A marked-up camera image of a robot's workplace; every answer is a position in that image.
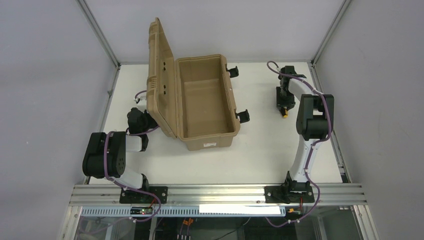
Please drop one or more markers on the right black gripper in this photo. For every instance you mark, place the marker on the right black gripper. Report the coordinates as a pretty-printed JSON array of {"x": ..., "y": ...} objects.
[{"x": 284, "y": 103}]

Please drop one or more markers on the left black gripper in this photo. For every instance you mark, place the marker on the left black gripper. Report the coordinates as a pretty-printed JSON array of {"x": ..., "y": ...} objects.
[{"x": 142, "y": 117}]

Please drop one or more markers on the black yellow screwdriver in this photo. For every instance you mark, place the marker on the black yellow screwdriver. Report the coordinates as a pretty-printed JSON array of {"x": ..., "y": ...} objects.
[{"x": 284, "y": 114}]

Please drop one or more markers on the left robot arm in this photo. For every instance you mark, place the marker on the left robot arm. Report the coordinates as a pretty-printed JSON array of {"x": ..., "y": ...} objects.
[{"x": 105, "y": 155}]

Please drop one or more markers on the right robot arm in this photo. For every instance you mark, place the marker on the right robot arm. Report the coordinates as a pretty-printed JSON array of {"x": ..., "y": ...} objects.
[{"x": 313, "y": 125}]

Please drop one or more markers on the black toolbox latch near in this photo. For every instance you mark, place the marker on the black toolbox latch near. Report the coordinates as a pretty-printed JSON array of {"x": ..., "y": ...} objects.
[{"x": 243, "y": 116}]

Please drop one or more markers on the tan plastic toolbox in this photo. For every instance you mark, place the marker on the tan plastic toolbox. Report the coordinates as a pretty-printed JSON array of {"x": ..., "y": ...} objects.
[{"x": 190, "y": 98}]

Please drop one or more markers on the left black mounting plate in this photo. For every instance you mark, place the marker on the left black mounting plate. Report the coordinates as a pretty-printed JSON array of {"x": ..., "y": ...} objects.
[{"x": 133, "y": 197}]

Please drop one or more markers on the black mounting plate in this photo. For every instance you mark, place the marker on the black mounting plate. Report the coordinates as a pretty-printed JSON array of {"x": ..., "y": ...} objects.
[
  {"x": 282, "y": 195},
  {"x": 133, "y": 197}
]

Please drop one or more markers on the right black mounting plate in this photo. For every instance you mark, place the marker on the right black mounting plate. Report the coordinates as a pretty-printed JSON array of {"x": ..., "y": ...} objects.
[{"x": 282, "y": 195}]

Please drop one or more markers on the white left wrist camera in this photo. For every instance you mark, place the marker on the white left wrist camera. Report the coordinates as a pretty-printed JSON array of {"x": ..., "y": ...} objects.
[{"x": 142, "y": 104}]

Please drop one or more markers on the aluminium frame rail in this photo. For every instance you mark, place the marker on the aluminium frame rail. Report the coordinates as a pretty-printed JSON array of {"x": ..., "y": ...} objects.
[{"x": 184, "y": 195}]

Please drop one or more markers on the white slotted cable duct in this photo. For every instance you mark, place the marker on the white slotted cable duct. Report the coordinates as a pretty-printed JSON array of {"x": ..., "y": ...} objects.
[{"x": 203, "y": 210}]

